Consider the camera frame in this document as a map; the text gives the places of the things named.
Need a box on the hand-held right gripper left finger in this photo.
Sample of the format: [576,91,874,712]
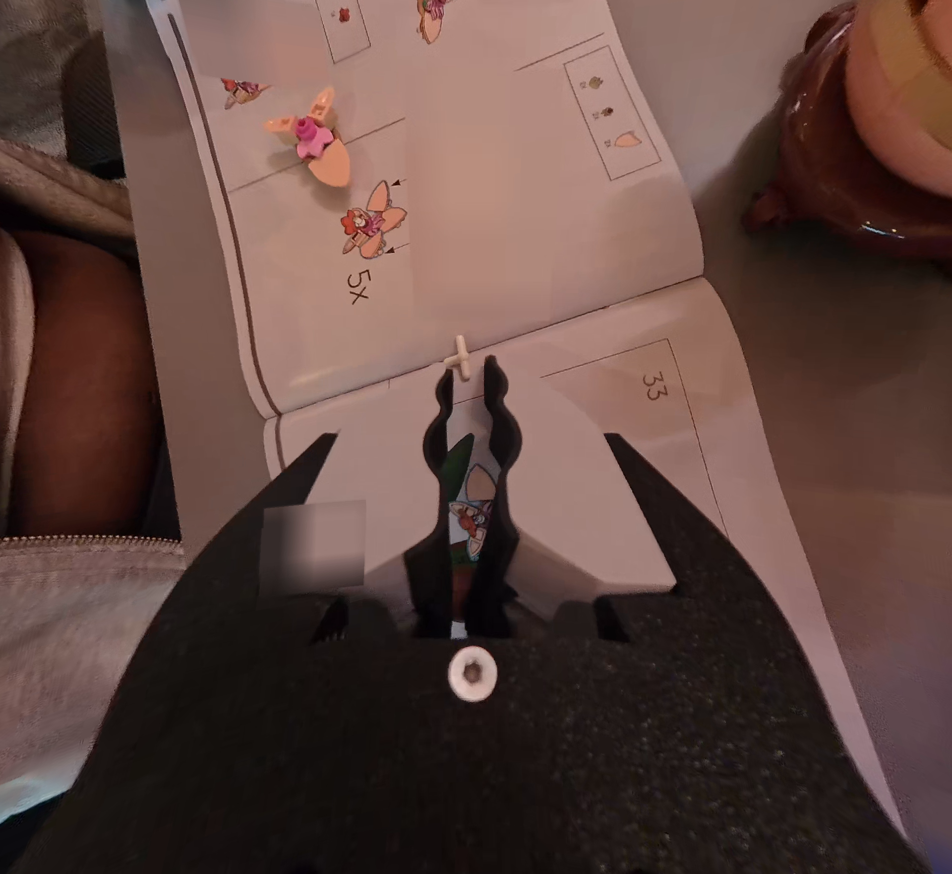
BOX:
[327,361,456,638]

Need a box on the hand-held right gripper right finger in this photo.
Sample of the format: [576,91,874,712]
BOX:
[467,355,679,638]

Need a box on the pink and peach toy flower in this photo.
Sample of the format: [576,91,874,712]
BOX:
[265,87,353,187]

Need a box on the white instruction booklet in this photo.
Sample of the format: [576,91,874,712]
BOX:
[100,0,910,839]

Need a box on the person's pale hoodie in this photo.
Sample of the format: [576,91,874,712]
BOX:
[0,141,187,804]

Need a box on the toy brick orchid pot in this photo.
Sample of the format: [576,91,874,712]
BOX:
[742,0,952,266]

